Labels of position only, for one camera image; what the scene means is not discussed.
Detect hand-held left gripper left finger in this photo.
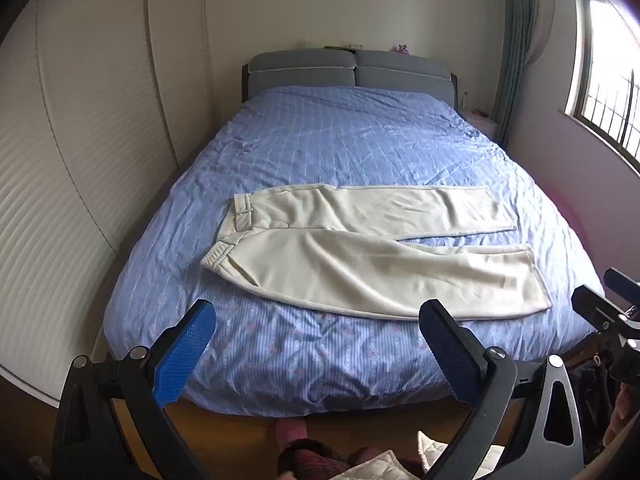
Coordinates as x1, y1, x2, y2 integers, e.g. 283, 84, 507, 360
51, 298, 217, 480

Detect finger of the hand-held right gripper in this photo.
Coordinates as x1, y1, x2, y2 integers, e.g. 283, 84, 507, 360
571, 285, 630, 335
603, 268, 640, 306

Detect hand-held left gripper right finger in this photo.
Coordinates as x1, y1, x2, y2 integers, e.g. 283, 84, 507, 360
419, 299, 586, 480

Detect cream pants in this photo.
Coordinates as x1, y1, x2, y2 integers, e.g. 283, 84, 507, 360
200, 184, 553, 321

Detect person's right hand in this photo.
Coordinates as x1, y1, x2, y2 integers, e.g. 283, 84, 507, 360
602, 384, 640, 461

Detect person's white quilted jacket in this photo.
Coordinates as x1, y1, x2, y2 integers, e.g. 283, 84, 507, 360
320, 430, 506, 480

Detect person's dark red patterned legs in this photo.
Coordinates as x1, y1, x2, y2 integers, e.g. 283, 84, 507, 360
277, 437, 426, 480

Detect barred window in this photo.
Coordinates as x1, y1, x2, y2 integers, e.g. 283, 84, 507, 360
564, 0, 640, 178

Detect white nightstand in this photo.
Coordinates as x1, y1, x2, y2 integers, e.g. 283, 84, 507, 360
459, 107, 500, 141

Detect blue floral bed sheet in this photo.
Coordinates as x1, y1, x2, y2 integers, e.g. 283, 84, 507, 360
102, 85, 606, 418

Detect green curtain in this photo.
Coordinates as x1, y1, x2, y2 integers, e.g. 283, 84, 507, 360
492, 0, 543, 151

